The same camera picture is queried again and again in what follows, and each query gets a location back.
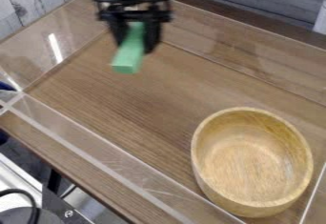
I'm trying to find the clear acrylic wall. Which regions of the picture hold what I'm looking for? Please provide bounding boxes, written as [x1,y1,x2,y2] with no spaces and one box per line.
[165,0,326,106]
[0,91,246,224]
[0,0,107,91]

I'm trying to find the clear acrylic front wall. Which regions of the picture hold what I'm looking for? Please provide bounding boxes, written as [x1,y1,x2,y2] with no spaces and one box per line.
[0,91,246,224]

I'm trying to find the blue object at left edge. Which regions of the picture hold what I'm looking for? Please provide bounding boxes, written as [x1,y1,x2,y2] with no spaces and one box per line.
[0,81,17,92]

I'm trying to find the light wooden bowl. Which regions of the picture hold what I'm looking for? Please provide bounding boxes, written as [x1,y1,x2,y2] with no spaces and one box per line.
[192,107,313,218]

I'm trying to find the black cable lower left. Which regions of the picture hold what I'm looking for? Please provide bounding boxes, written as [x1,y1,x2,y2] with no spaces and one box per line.
[0,188,42,224]

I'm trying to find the clear acrylic back wall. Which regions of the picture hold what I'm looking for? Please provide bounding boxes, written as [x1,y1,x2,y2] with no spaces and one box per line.
[165,0,326,106]

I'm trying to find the clear acrylic left wall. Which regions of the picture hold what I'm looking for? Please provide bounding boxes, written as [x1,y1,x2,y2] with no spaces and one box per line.
[0,0,107,91]

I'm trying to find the grey metal bracket with screw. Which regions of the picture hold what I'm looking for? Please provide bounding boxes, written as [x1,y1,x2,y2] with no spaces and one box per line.
[42,187,95,224]

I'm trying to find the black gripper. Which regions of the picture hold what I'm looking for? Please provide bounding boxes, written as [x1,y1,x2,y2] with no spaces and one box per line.
[95,0,173,53]

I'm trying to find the green rectangular block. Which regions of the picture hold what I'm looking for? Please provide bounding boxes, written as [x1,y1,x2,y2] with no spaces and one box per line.
[111,22,146,74]

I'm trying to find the black table leg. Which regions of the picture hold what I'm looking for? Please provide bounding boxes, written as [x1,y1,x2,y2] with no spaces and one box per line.
[47,170,63,194]

